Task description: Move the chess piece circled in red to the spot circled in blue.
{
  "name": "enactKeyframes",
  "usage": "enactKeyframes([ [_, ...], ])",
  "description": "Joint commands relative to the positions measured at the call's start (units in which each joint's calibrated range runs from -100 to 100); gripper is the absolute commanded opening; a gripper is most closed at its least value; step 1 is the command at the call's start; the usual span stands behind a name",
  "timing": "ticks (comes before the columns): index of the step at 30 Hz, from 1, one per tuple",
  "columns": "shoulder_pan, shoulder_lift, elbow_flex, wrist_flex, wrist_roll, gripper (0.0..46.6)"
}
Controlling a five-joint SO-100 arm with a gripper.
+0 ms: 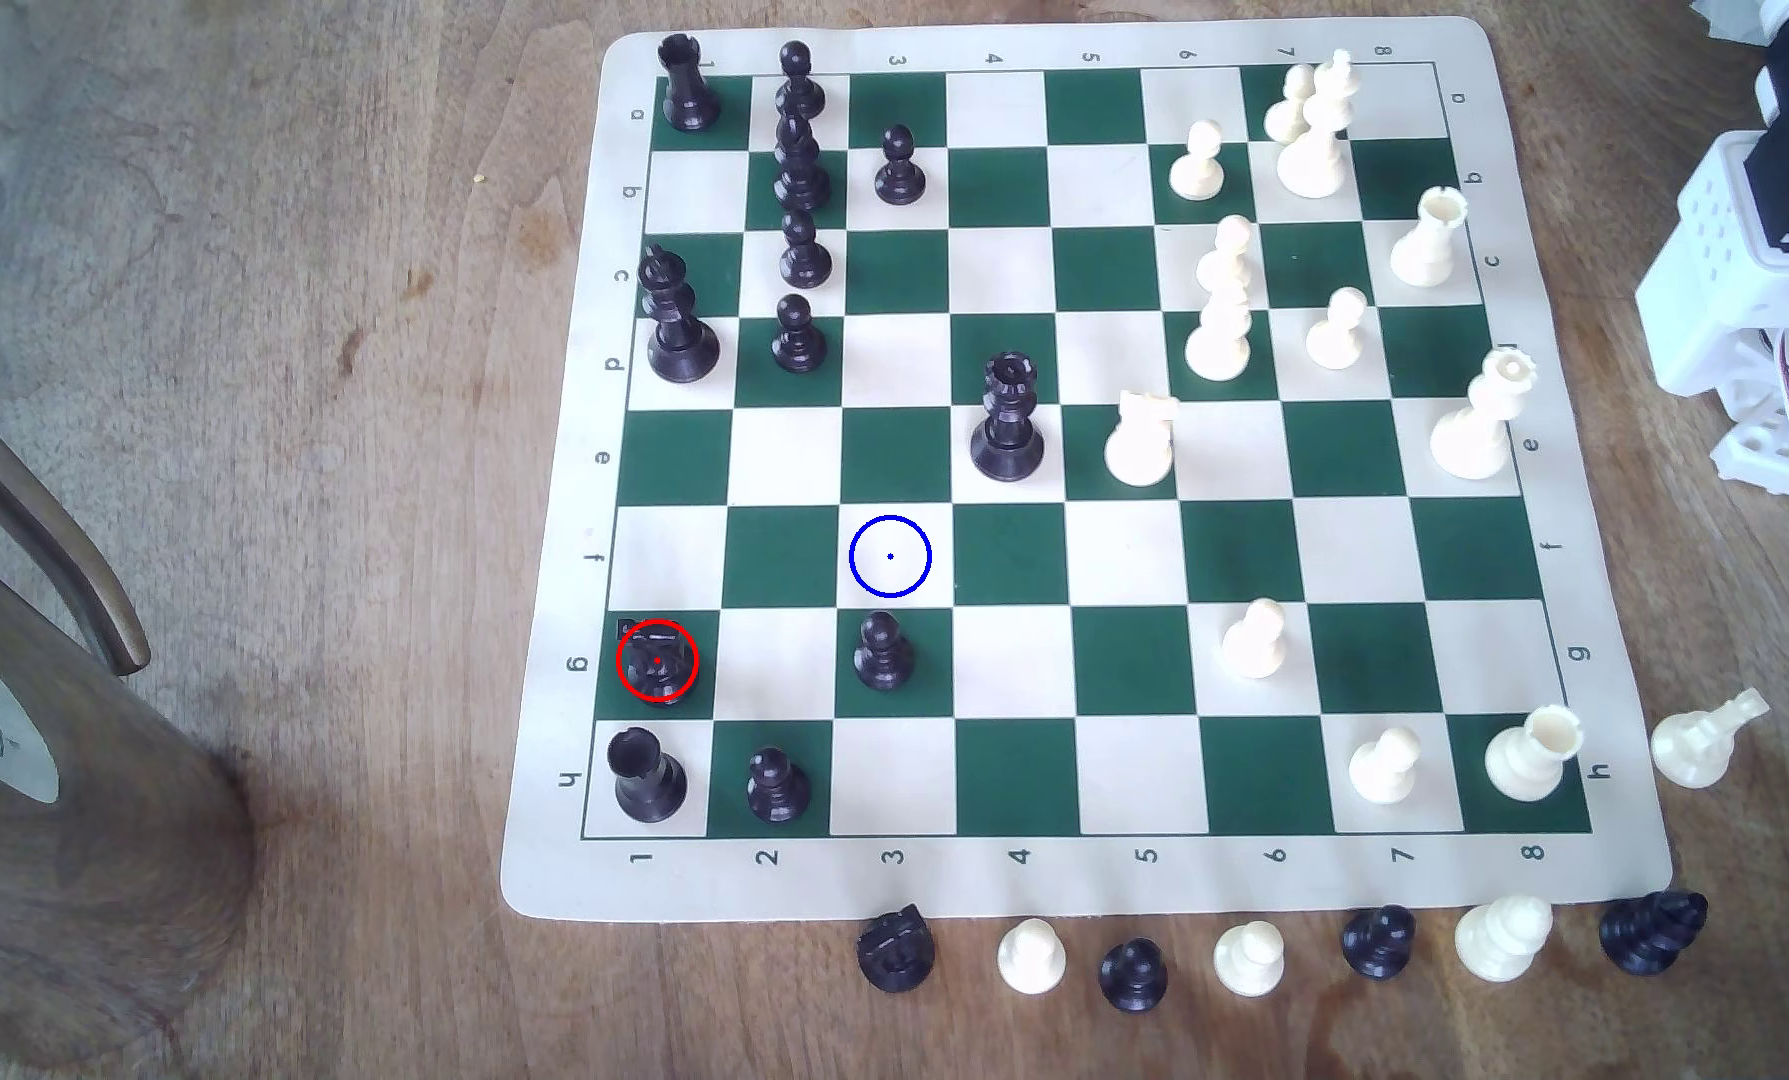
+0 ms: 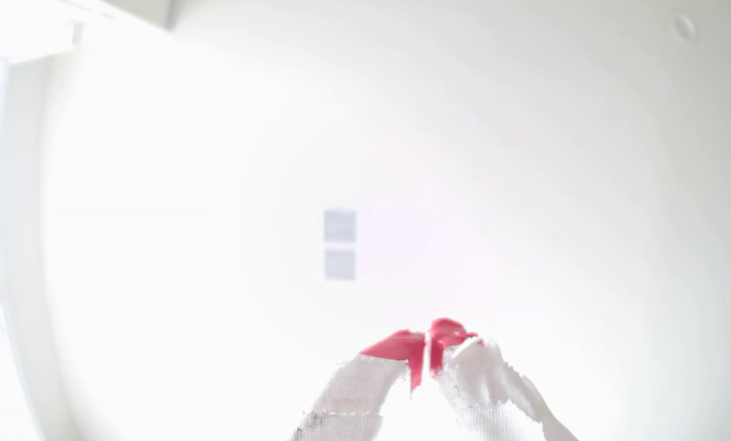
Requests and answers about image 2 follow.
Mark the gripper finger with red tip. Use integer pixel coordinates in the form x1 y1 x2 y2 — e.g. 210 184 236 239
428 317 582 441
288 330 427 441

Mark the grey square wall plate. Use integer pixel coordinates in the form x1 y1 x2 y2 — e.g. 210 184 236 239
324 248 357 281
324 209 358 243

